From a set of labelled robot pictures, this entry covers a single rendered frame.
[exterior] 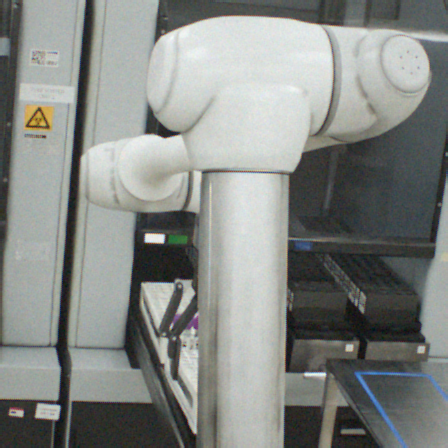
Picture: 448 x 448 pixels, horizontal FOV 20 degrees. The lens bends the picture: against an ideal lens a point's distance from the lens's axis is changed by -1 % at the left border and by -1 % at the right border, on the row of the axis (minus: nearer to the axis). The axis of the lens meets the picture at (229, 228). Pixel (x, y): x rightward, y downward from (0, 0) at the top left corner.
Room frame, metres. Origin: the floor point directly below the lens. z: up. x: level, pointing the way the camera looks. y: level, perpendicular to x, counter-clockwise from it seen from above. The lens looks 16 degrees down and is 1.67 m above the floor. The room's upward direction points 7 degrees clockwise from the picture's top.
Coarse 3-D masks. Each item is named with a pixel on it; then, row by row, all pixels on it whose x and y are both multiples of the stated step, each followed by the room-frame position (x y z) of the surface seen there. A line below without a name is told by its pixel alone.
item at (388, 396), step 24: (336, 360) 2.18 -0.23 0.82; (360, 360) 2.19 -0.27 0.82; (384, 360) 2.20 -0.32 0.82; (336, 384) 2.10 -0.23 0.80; (360, 384) 2.07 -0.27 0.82; (384, 384) 2.09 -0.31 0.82; (408, 384) 2.10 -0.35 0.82; (432, 384) 2.11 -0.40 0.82; (336, 408) 2.17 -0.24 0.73; (360, 408) 1.97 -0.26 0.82; (384, 408) 1.98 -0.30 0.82; (408, 408) 1.99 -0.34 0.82; (432, 408) 2.00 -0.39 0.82; (384, 432) 1.88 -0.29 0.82; (408, 432) 1.89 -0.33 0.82; (432, 432) 1.90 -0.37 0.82
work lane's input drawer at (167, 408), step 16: (128, 320) 2.36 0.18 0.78; (144, 336) 2.23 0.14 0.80; (144, 352) 2.15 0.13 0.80; (144, 368) 2.14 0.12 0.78; (160, 368) 2.05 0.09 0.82; (160, 384) 2.00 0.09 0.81; (160, 400) 1.96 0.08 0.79; (176, 400) 1.94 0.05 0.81; (160, 416) 1.95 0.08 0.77; (176, 416) 1.87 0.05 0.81; (176, 432) 1.82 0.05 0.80; (192, 432) 1.83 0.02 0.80
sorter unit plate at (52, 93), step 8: (24, 88) 2.25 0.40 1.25; (32, 88) 2.26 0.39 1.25; (40, 88) 2.26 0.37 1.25; (48, 88) 2.26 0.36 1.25; (56, 88) 2.27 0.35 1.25; (64, 88) 2.27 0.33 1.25; (72, 88) 2.27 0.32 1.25; (24, 96) 2.25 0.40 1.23; (32, 96) 2.26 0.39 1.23; (40, 96) 2.26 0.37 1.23; (48, 96) 2.26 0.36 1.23; (56, 96) 2.27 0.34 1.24; (64, 96) 2.27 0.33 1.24; (72, 96) 2.27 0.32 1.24
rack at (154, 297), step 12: (144, 288) 2.33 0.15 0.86; (156, 288) 2.34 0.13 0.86; (168, 288) 2.35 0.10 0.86; (144, 300) 2.35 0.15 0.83; (156, 300) 2.27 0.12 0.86; (168, 300) 2.27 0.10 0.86; (144, 312) 2.29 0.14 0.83; (156, 312) 2.20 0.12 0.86; (180, 312) 2.22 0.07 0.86; (156, 324) 2.16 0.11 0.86; (156, 336) 2.22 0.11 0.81; (192, 336) 2.10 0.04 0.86; (156, 348) 2.13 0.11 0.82
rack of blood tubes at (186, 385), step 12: (192, 348) 2.03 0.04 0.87; (168, 360) 2.03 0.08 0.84; (180, 360) 1.96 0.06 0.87; (192, 360) 1.96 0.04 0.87; (168, 372) 2.01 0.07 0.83; (180, 372) 1.91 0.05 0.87; (192, 372) 1.90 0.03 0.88; (180, 384) 1.94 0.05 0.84; (192, 384) 1.83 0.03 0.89; (180, 396) 1.89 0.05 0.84; (192, 396) 1.80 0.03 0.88; (192, 408) 1.79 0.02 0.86; (192, 420) 1.78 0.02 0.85
